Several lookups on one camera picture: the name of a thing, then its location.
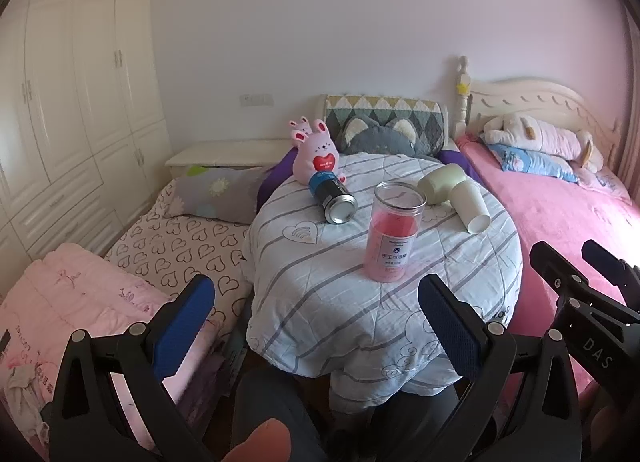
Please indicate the cream bed headboard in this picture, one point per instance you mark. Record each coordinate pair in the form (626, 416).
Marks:
(530, 97)

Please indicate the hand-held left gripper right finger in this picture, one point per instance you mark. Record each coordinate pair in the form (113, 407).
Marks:
(450, 329)

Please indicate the white paper cup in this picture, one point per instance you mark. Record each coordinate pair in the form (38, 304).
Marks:
(471, 207)

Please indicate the pink bunny plush toy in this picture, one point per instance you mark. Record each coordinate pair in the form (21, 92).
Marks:
(320, 149)

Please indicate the pink printed pillow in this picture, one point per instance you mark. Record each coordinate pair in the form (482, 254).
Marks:
(602, 182)

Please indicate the person's left leg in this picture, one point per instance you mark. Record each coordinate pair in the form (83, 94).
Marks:
(270, 397)

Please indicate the pale green cup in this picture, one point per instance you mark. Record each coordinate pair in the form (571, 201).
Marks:
(442, 184)

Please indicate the white nightstand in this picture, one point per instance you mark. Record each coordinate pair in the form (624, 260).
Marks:
(225, 149)

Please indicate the blue printed pillow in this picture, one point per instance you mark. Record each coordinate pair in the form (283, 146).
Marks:
(535, 162)

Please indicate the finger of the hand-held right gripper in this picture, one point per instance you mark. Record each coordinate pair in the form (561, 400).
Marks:
(555, 267)
(612, 267)

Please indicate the white dog plush toy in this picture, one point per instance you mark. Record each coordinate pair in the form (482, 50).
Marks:
(540, 134)

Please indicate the pink folded quilt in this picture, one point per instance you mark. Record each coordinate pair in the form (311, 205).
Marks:
(75, 297)

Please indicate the person's right leg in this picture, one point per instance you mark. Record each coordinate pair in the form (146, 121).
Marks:
(420, 422)

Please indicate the person's leg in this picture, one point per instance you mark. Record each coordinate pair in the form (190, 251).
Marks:
(270, 397)
(420, 422)

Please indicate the purple cloth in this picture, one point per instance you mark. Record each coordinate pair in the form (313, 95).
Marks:
(277, 174)

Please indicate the pink bed blanket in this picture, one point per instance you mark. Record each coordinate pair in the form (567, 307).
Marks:
(550, 212)

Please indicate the crumpled light clothes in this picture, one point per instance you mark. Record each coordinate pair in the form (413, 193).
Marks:
(22, 392)

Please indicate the heart print bed sheet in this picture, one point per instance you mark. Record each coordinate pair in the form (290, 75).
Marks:
(180, 247)

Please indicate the grey floral pillow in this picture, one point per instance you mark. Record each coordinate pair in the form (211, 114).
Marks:
(220, 192)

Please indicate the orange rounded object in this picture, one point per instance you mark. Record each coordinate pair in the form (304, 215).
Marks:
(270, 439)

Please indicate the clear jar with pink contents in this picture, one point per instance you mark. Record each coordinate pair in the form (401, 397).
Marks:
(392, 237)

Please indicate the grey cat face cushion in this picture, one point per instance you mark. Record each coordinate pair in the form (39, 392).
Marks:
(382, 139)

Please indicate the grey striped white quilt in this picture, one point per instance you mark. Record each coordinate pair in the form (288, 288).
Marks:
(310, 292)

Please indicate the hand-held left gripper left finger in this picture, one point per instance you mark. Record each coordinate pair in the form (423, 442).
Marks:
(184, 329)

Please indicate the white wall socket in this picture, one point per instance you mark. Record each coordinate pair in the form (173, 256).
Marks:
(257, 100)

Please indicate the blue metal can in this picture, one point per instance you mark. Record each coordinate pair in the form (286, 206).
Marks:
(330, 194)

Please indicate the diamond pattern cushion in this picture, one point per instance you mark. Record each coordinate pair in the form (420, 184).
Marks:
(380, 104)

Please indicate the white wardrobe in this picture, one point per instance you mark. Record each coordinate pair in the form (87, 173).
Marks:
(75, 92)

